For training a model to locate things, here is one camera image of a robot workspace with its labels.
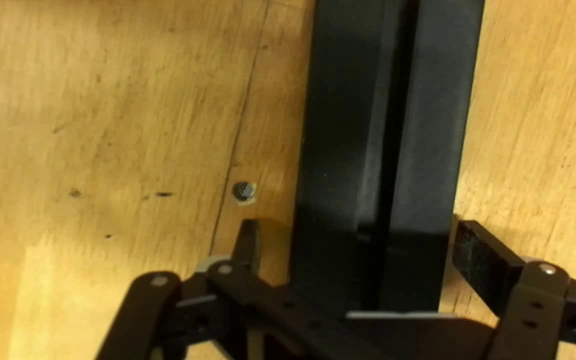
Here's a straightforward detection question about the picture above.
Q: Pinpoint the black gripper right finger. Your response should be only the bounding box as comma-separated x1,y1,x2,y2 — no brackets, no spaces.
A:
453,221,576,360

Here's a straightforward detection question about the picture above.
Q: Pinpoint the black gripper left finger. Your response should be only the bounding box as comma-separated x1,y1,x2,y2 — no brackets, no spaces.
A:
94,218,304,360

